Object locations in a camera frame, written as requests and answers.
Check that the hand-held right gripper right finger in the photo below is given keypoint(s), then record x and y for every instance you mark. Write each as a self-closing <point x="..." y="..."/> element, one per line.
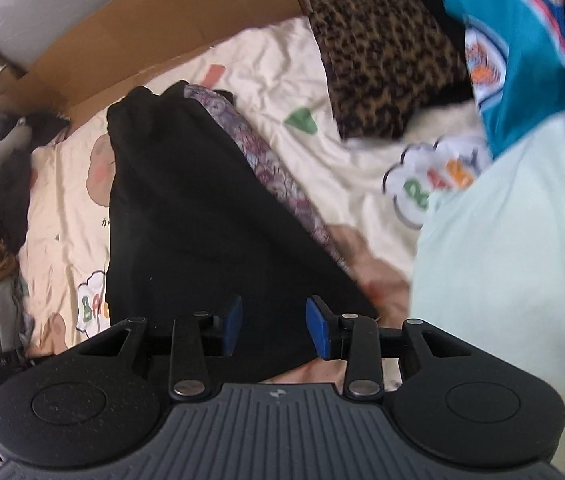
<point x="316" y="330"/>

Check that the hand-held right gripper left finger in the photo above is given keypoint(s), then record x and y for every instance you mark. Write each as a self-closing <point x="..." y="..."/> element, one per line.
<point x="232" y="322"/>

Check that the black bear print shorts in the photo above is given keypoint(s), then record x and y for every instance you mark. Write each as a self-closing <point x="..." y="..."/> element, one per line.
<point x="202" y="210"/>

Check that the black clothes pile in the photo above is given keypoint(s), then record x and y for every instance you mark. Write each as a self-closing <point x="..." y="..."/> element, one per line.
<point x="12" y="200"/>

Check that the light blue denim jeans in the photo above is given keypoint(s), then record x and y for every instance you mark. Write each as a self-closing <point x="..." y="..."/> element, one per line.
<point x="10" y="310"/>

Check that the cream bear printed blanket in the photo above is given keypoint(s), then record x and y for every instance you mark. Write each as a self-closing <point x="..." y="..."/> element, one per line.
<point x="342" y="170"/>

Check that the pale green cloth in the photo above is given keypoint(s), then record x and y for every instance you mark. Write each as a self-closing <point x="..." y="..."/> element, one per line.
<point x="512" y="285"/>

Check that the leopard print cloth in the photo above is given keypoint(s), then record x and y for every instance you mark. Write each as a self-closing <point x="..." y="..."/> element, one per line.
<point x="382" y="50"/>

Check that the brown cardboard sheet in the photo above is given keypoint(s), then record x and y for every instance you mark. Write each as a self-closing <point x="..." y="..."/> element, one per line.
<point x="162" y="25"/>

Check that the teal sports jersey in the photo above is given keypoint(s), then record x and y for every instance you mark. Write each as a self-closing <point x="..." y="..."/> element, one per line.
<point x="532" y="50"/>

